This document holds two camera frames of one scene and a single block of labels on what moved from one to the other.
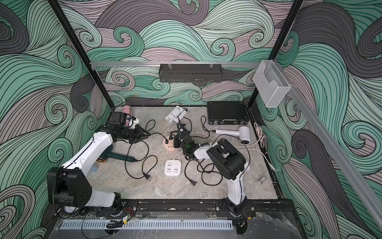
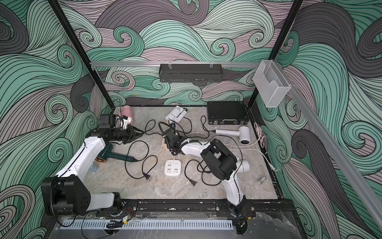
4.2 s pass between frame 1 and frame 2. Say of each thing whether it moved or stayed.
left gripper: stayed
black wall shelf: stayed
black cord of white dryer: moved
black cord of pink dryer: stayed
